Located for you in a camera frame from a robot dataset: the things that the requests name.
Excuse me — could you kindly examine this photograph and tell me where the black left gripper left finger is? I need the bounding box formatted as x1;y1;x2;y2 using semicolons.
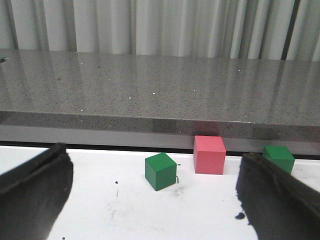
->
0;143;74;240

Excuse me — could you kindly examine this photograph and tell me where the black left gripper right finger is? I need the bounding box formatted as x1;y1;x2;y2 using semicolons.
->
235;153;320;240

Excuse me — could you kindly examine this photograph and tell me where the green cube middle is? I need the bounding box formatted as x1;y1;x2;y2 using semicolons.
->
262;145;295;174

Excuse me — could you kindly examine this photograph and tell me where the green cube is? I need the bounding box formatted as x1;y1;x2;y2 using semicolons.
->
144;152;177;191
262;145;295;174

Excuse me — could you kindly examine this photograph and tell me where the pink wooden cube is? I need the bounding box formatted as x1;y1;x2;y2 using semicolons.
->
193;135;226;175

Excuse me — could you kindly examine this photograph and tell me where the green cube left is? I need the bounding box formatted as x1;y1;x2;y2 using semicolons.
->
144;152;177;191

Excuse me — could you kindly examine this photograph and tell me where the grey stone counter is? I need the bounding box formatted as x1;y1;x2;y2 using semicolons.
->
0;49;320;155

